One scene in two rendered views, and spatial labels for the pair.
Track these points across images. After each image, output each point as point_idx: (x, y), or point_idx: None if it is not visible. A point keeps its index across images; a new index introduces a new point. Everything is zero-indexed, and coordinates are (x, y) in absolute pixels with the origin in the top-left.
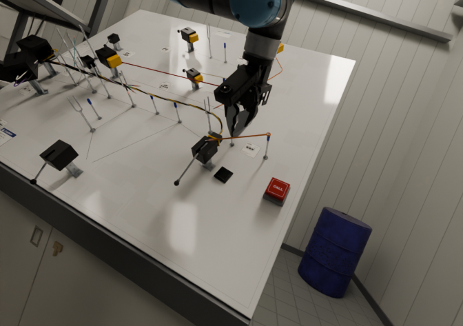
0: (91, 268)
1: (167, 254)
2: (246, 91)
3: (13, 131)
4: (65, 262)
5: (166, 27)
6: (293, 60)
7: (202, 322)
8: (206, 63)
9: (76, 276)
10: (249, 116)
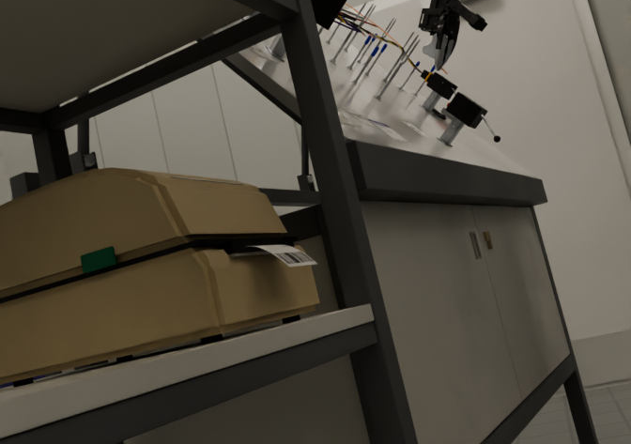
0: (500, 234)
1: (512, 169)
2: (455, 21)
3: (376, 120)
4: (494, 249)
5: None
6: None
7: (540, 195)
8: None
9: (501, 252)
10: (454, 43)
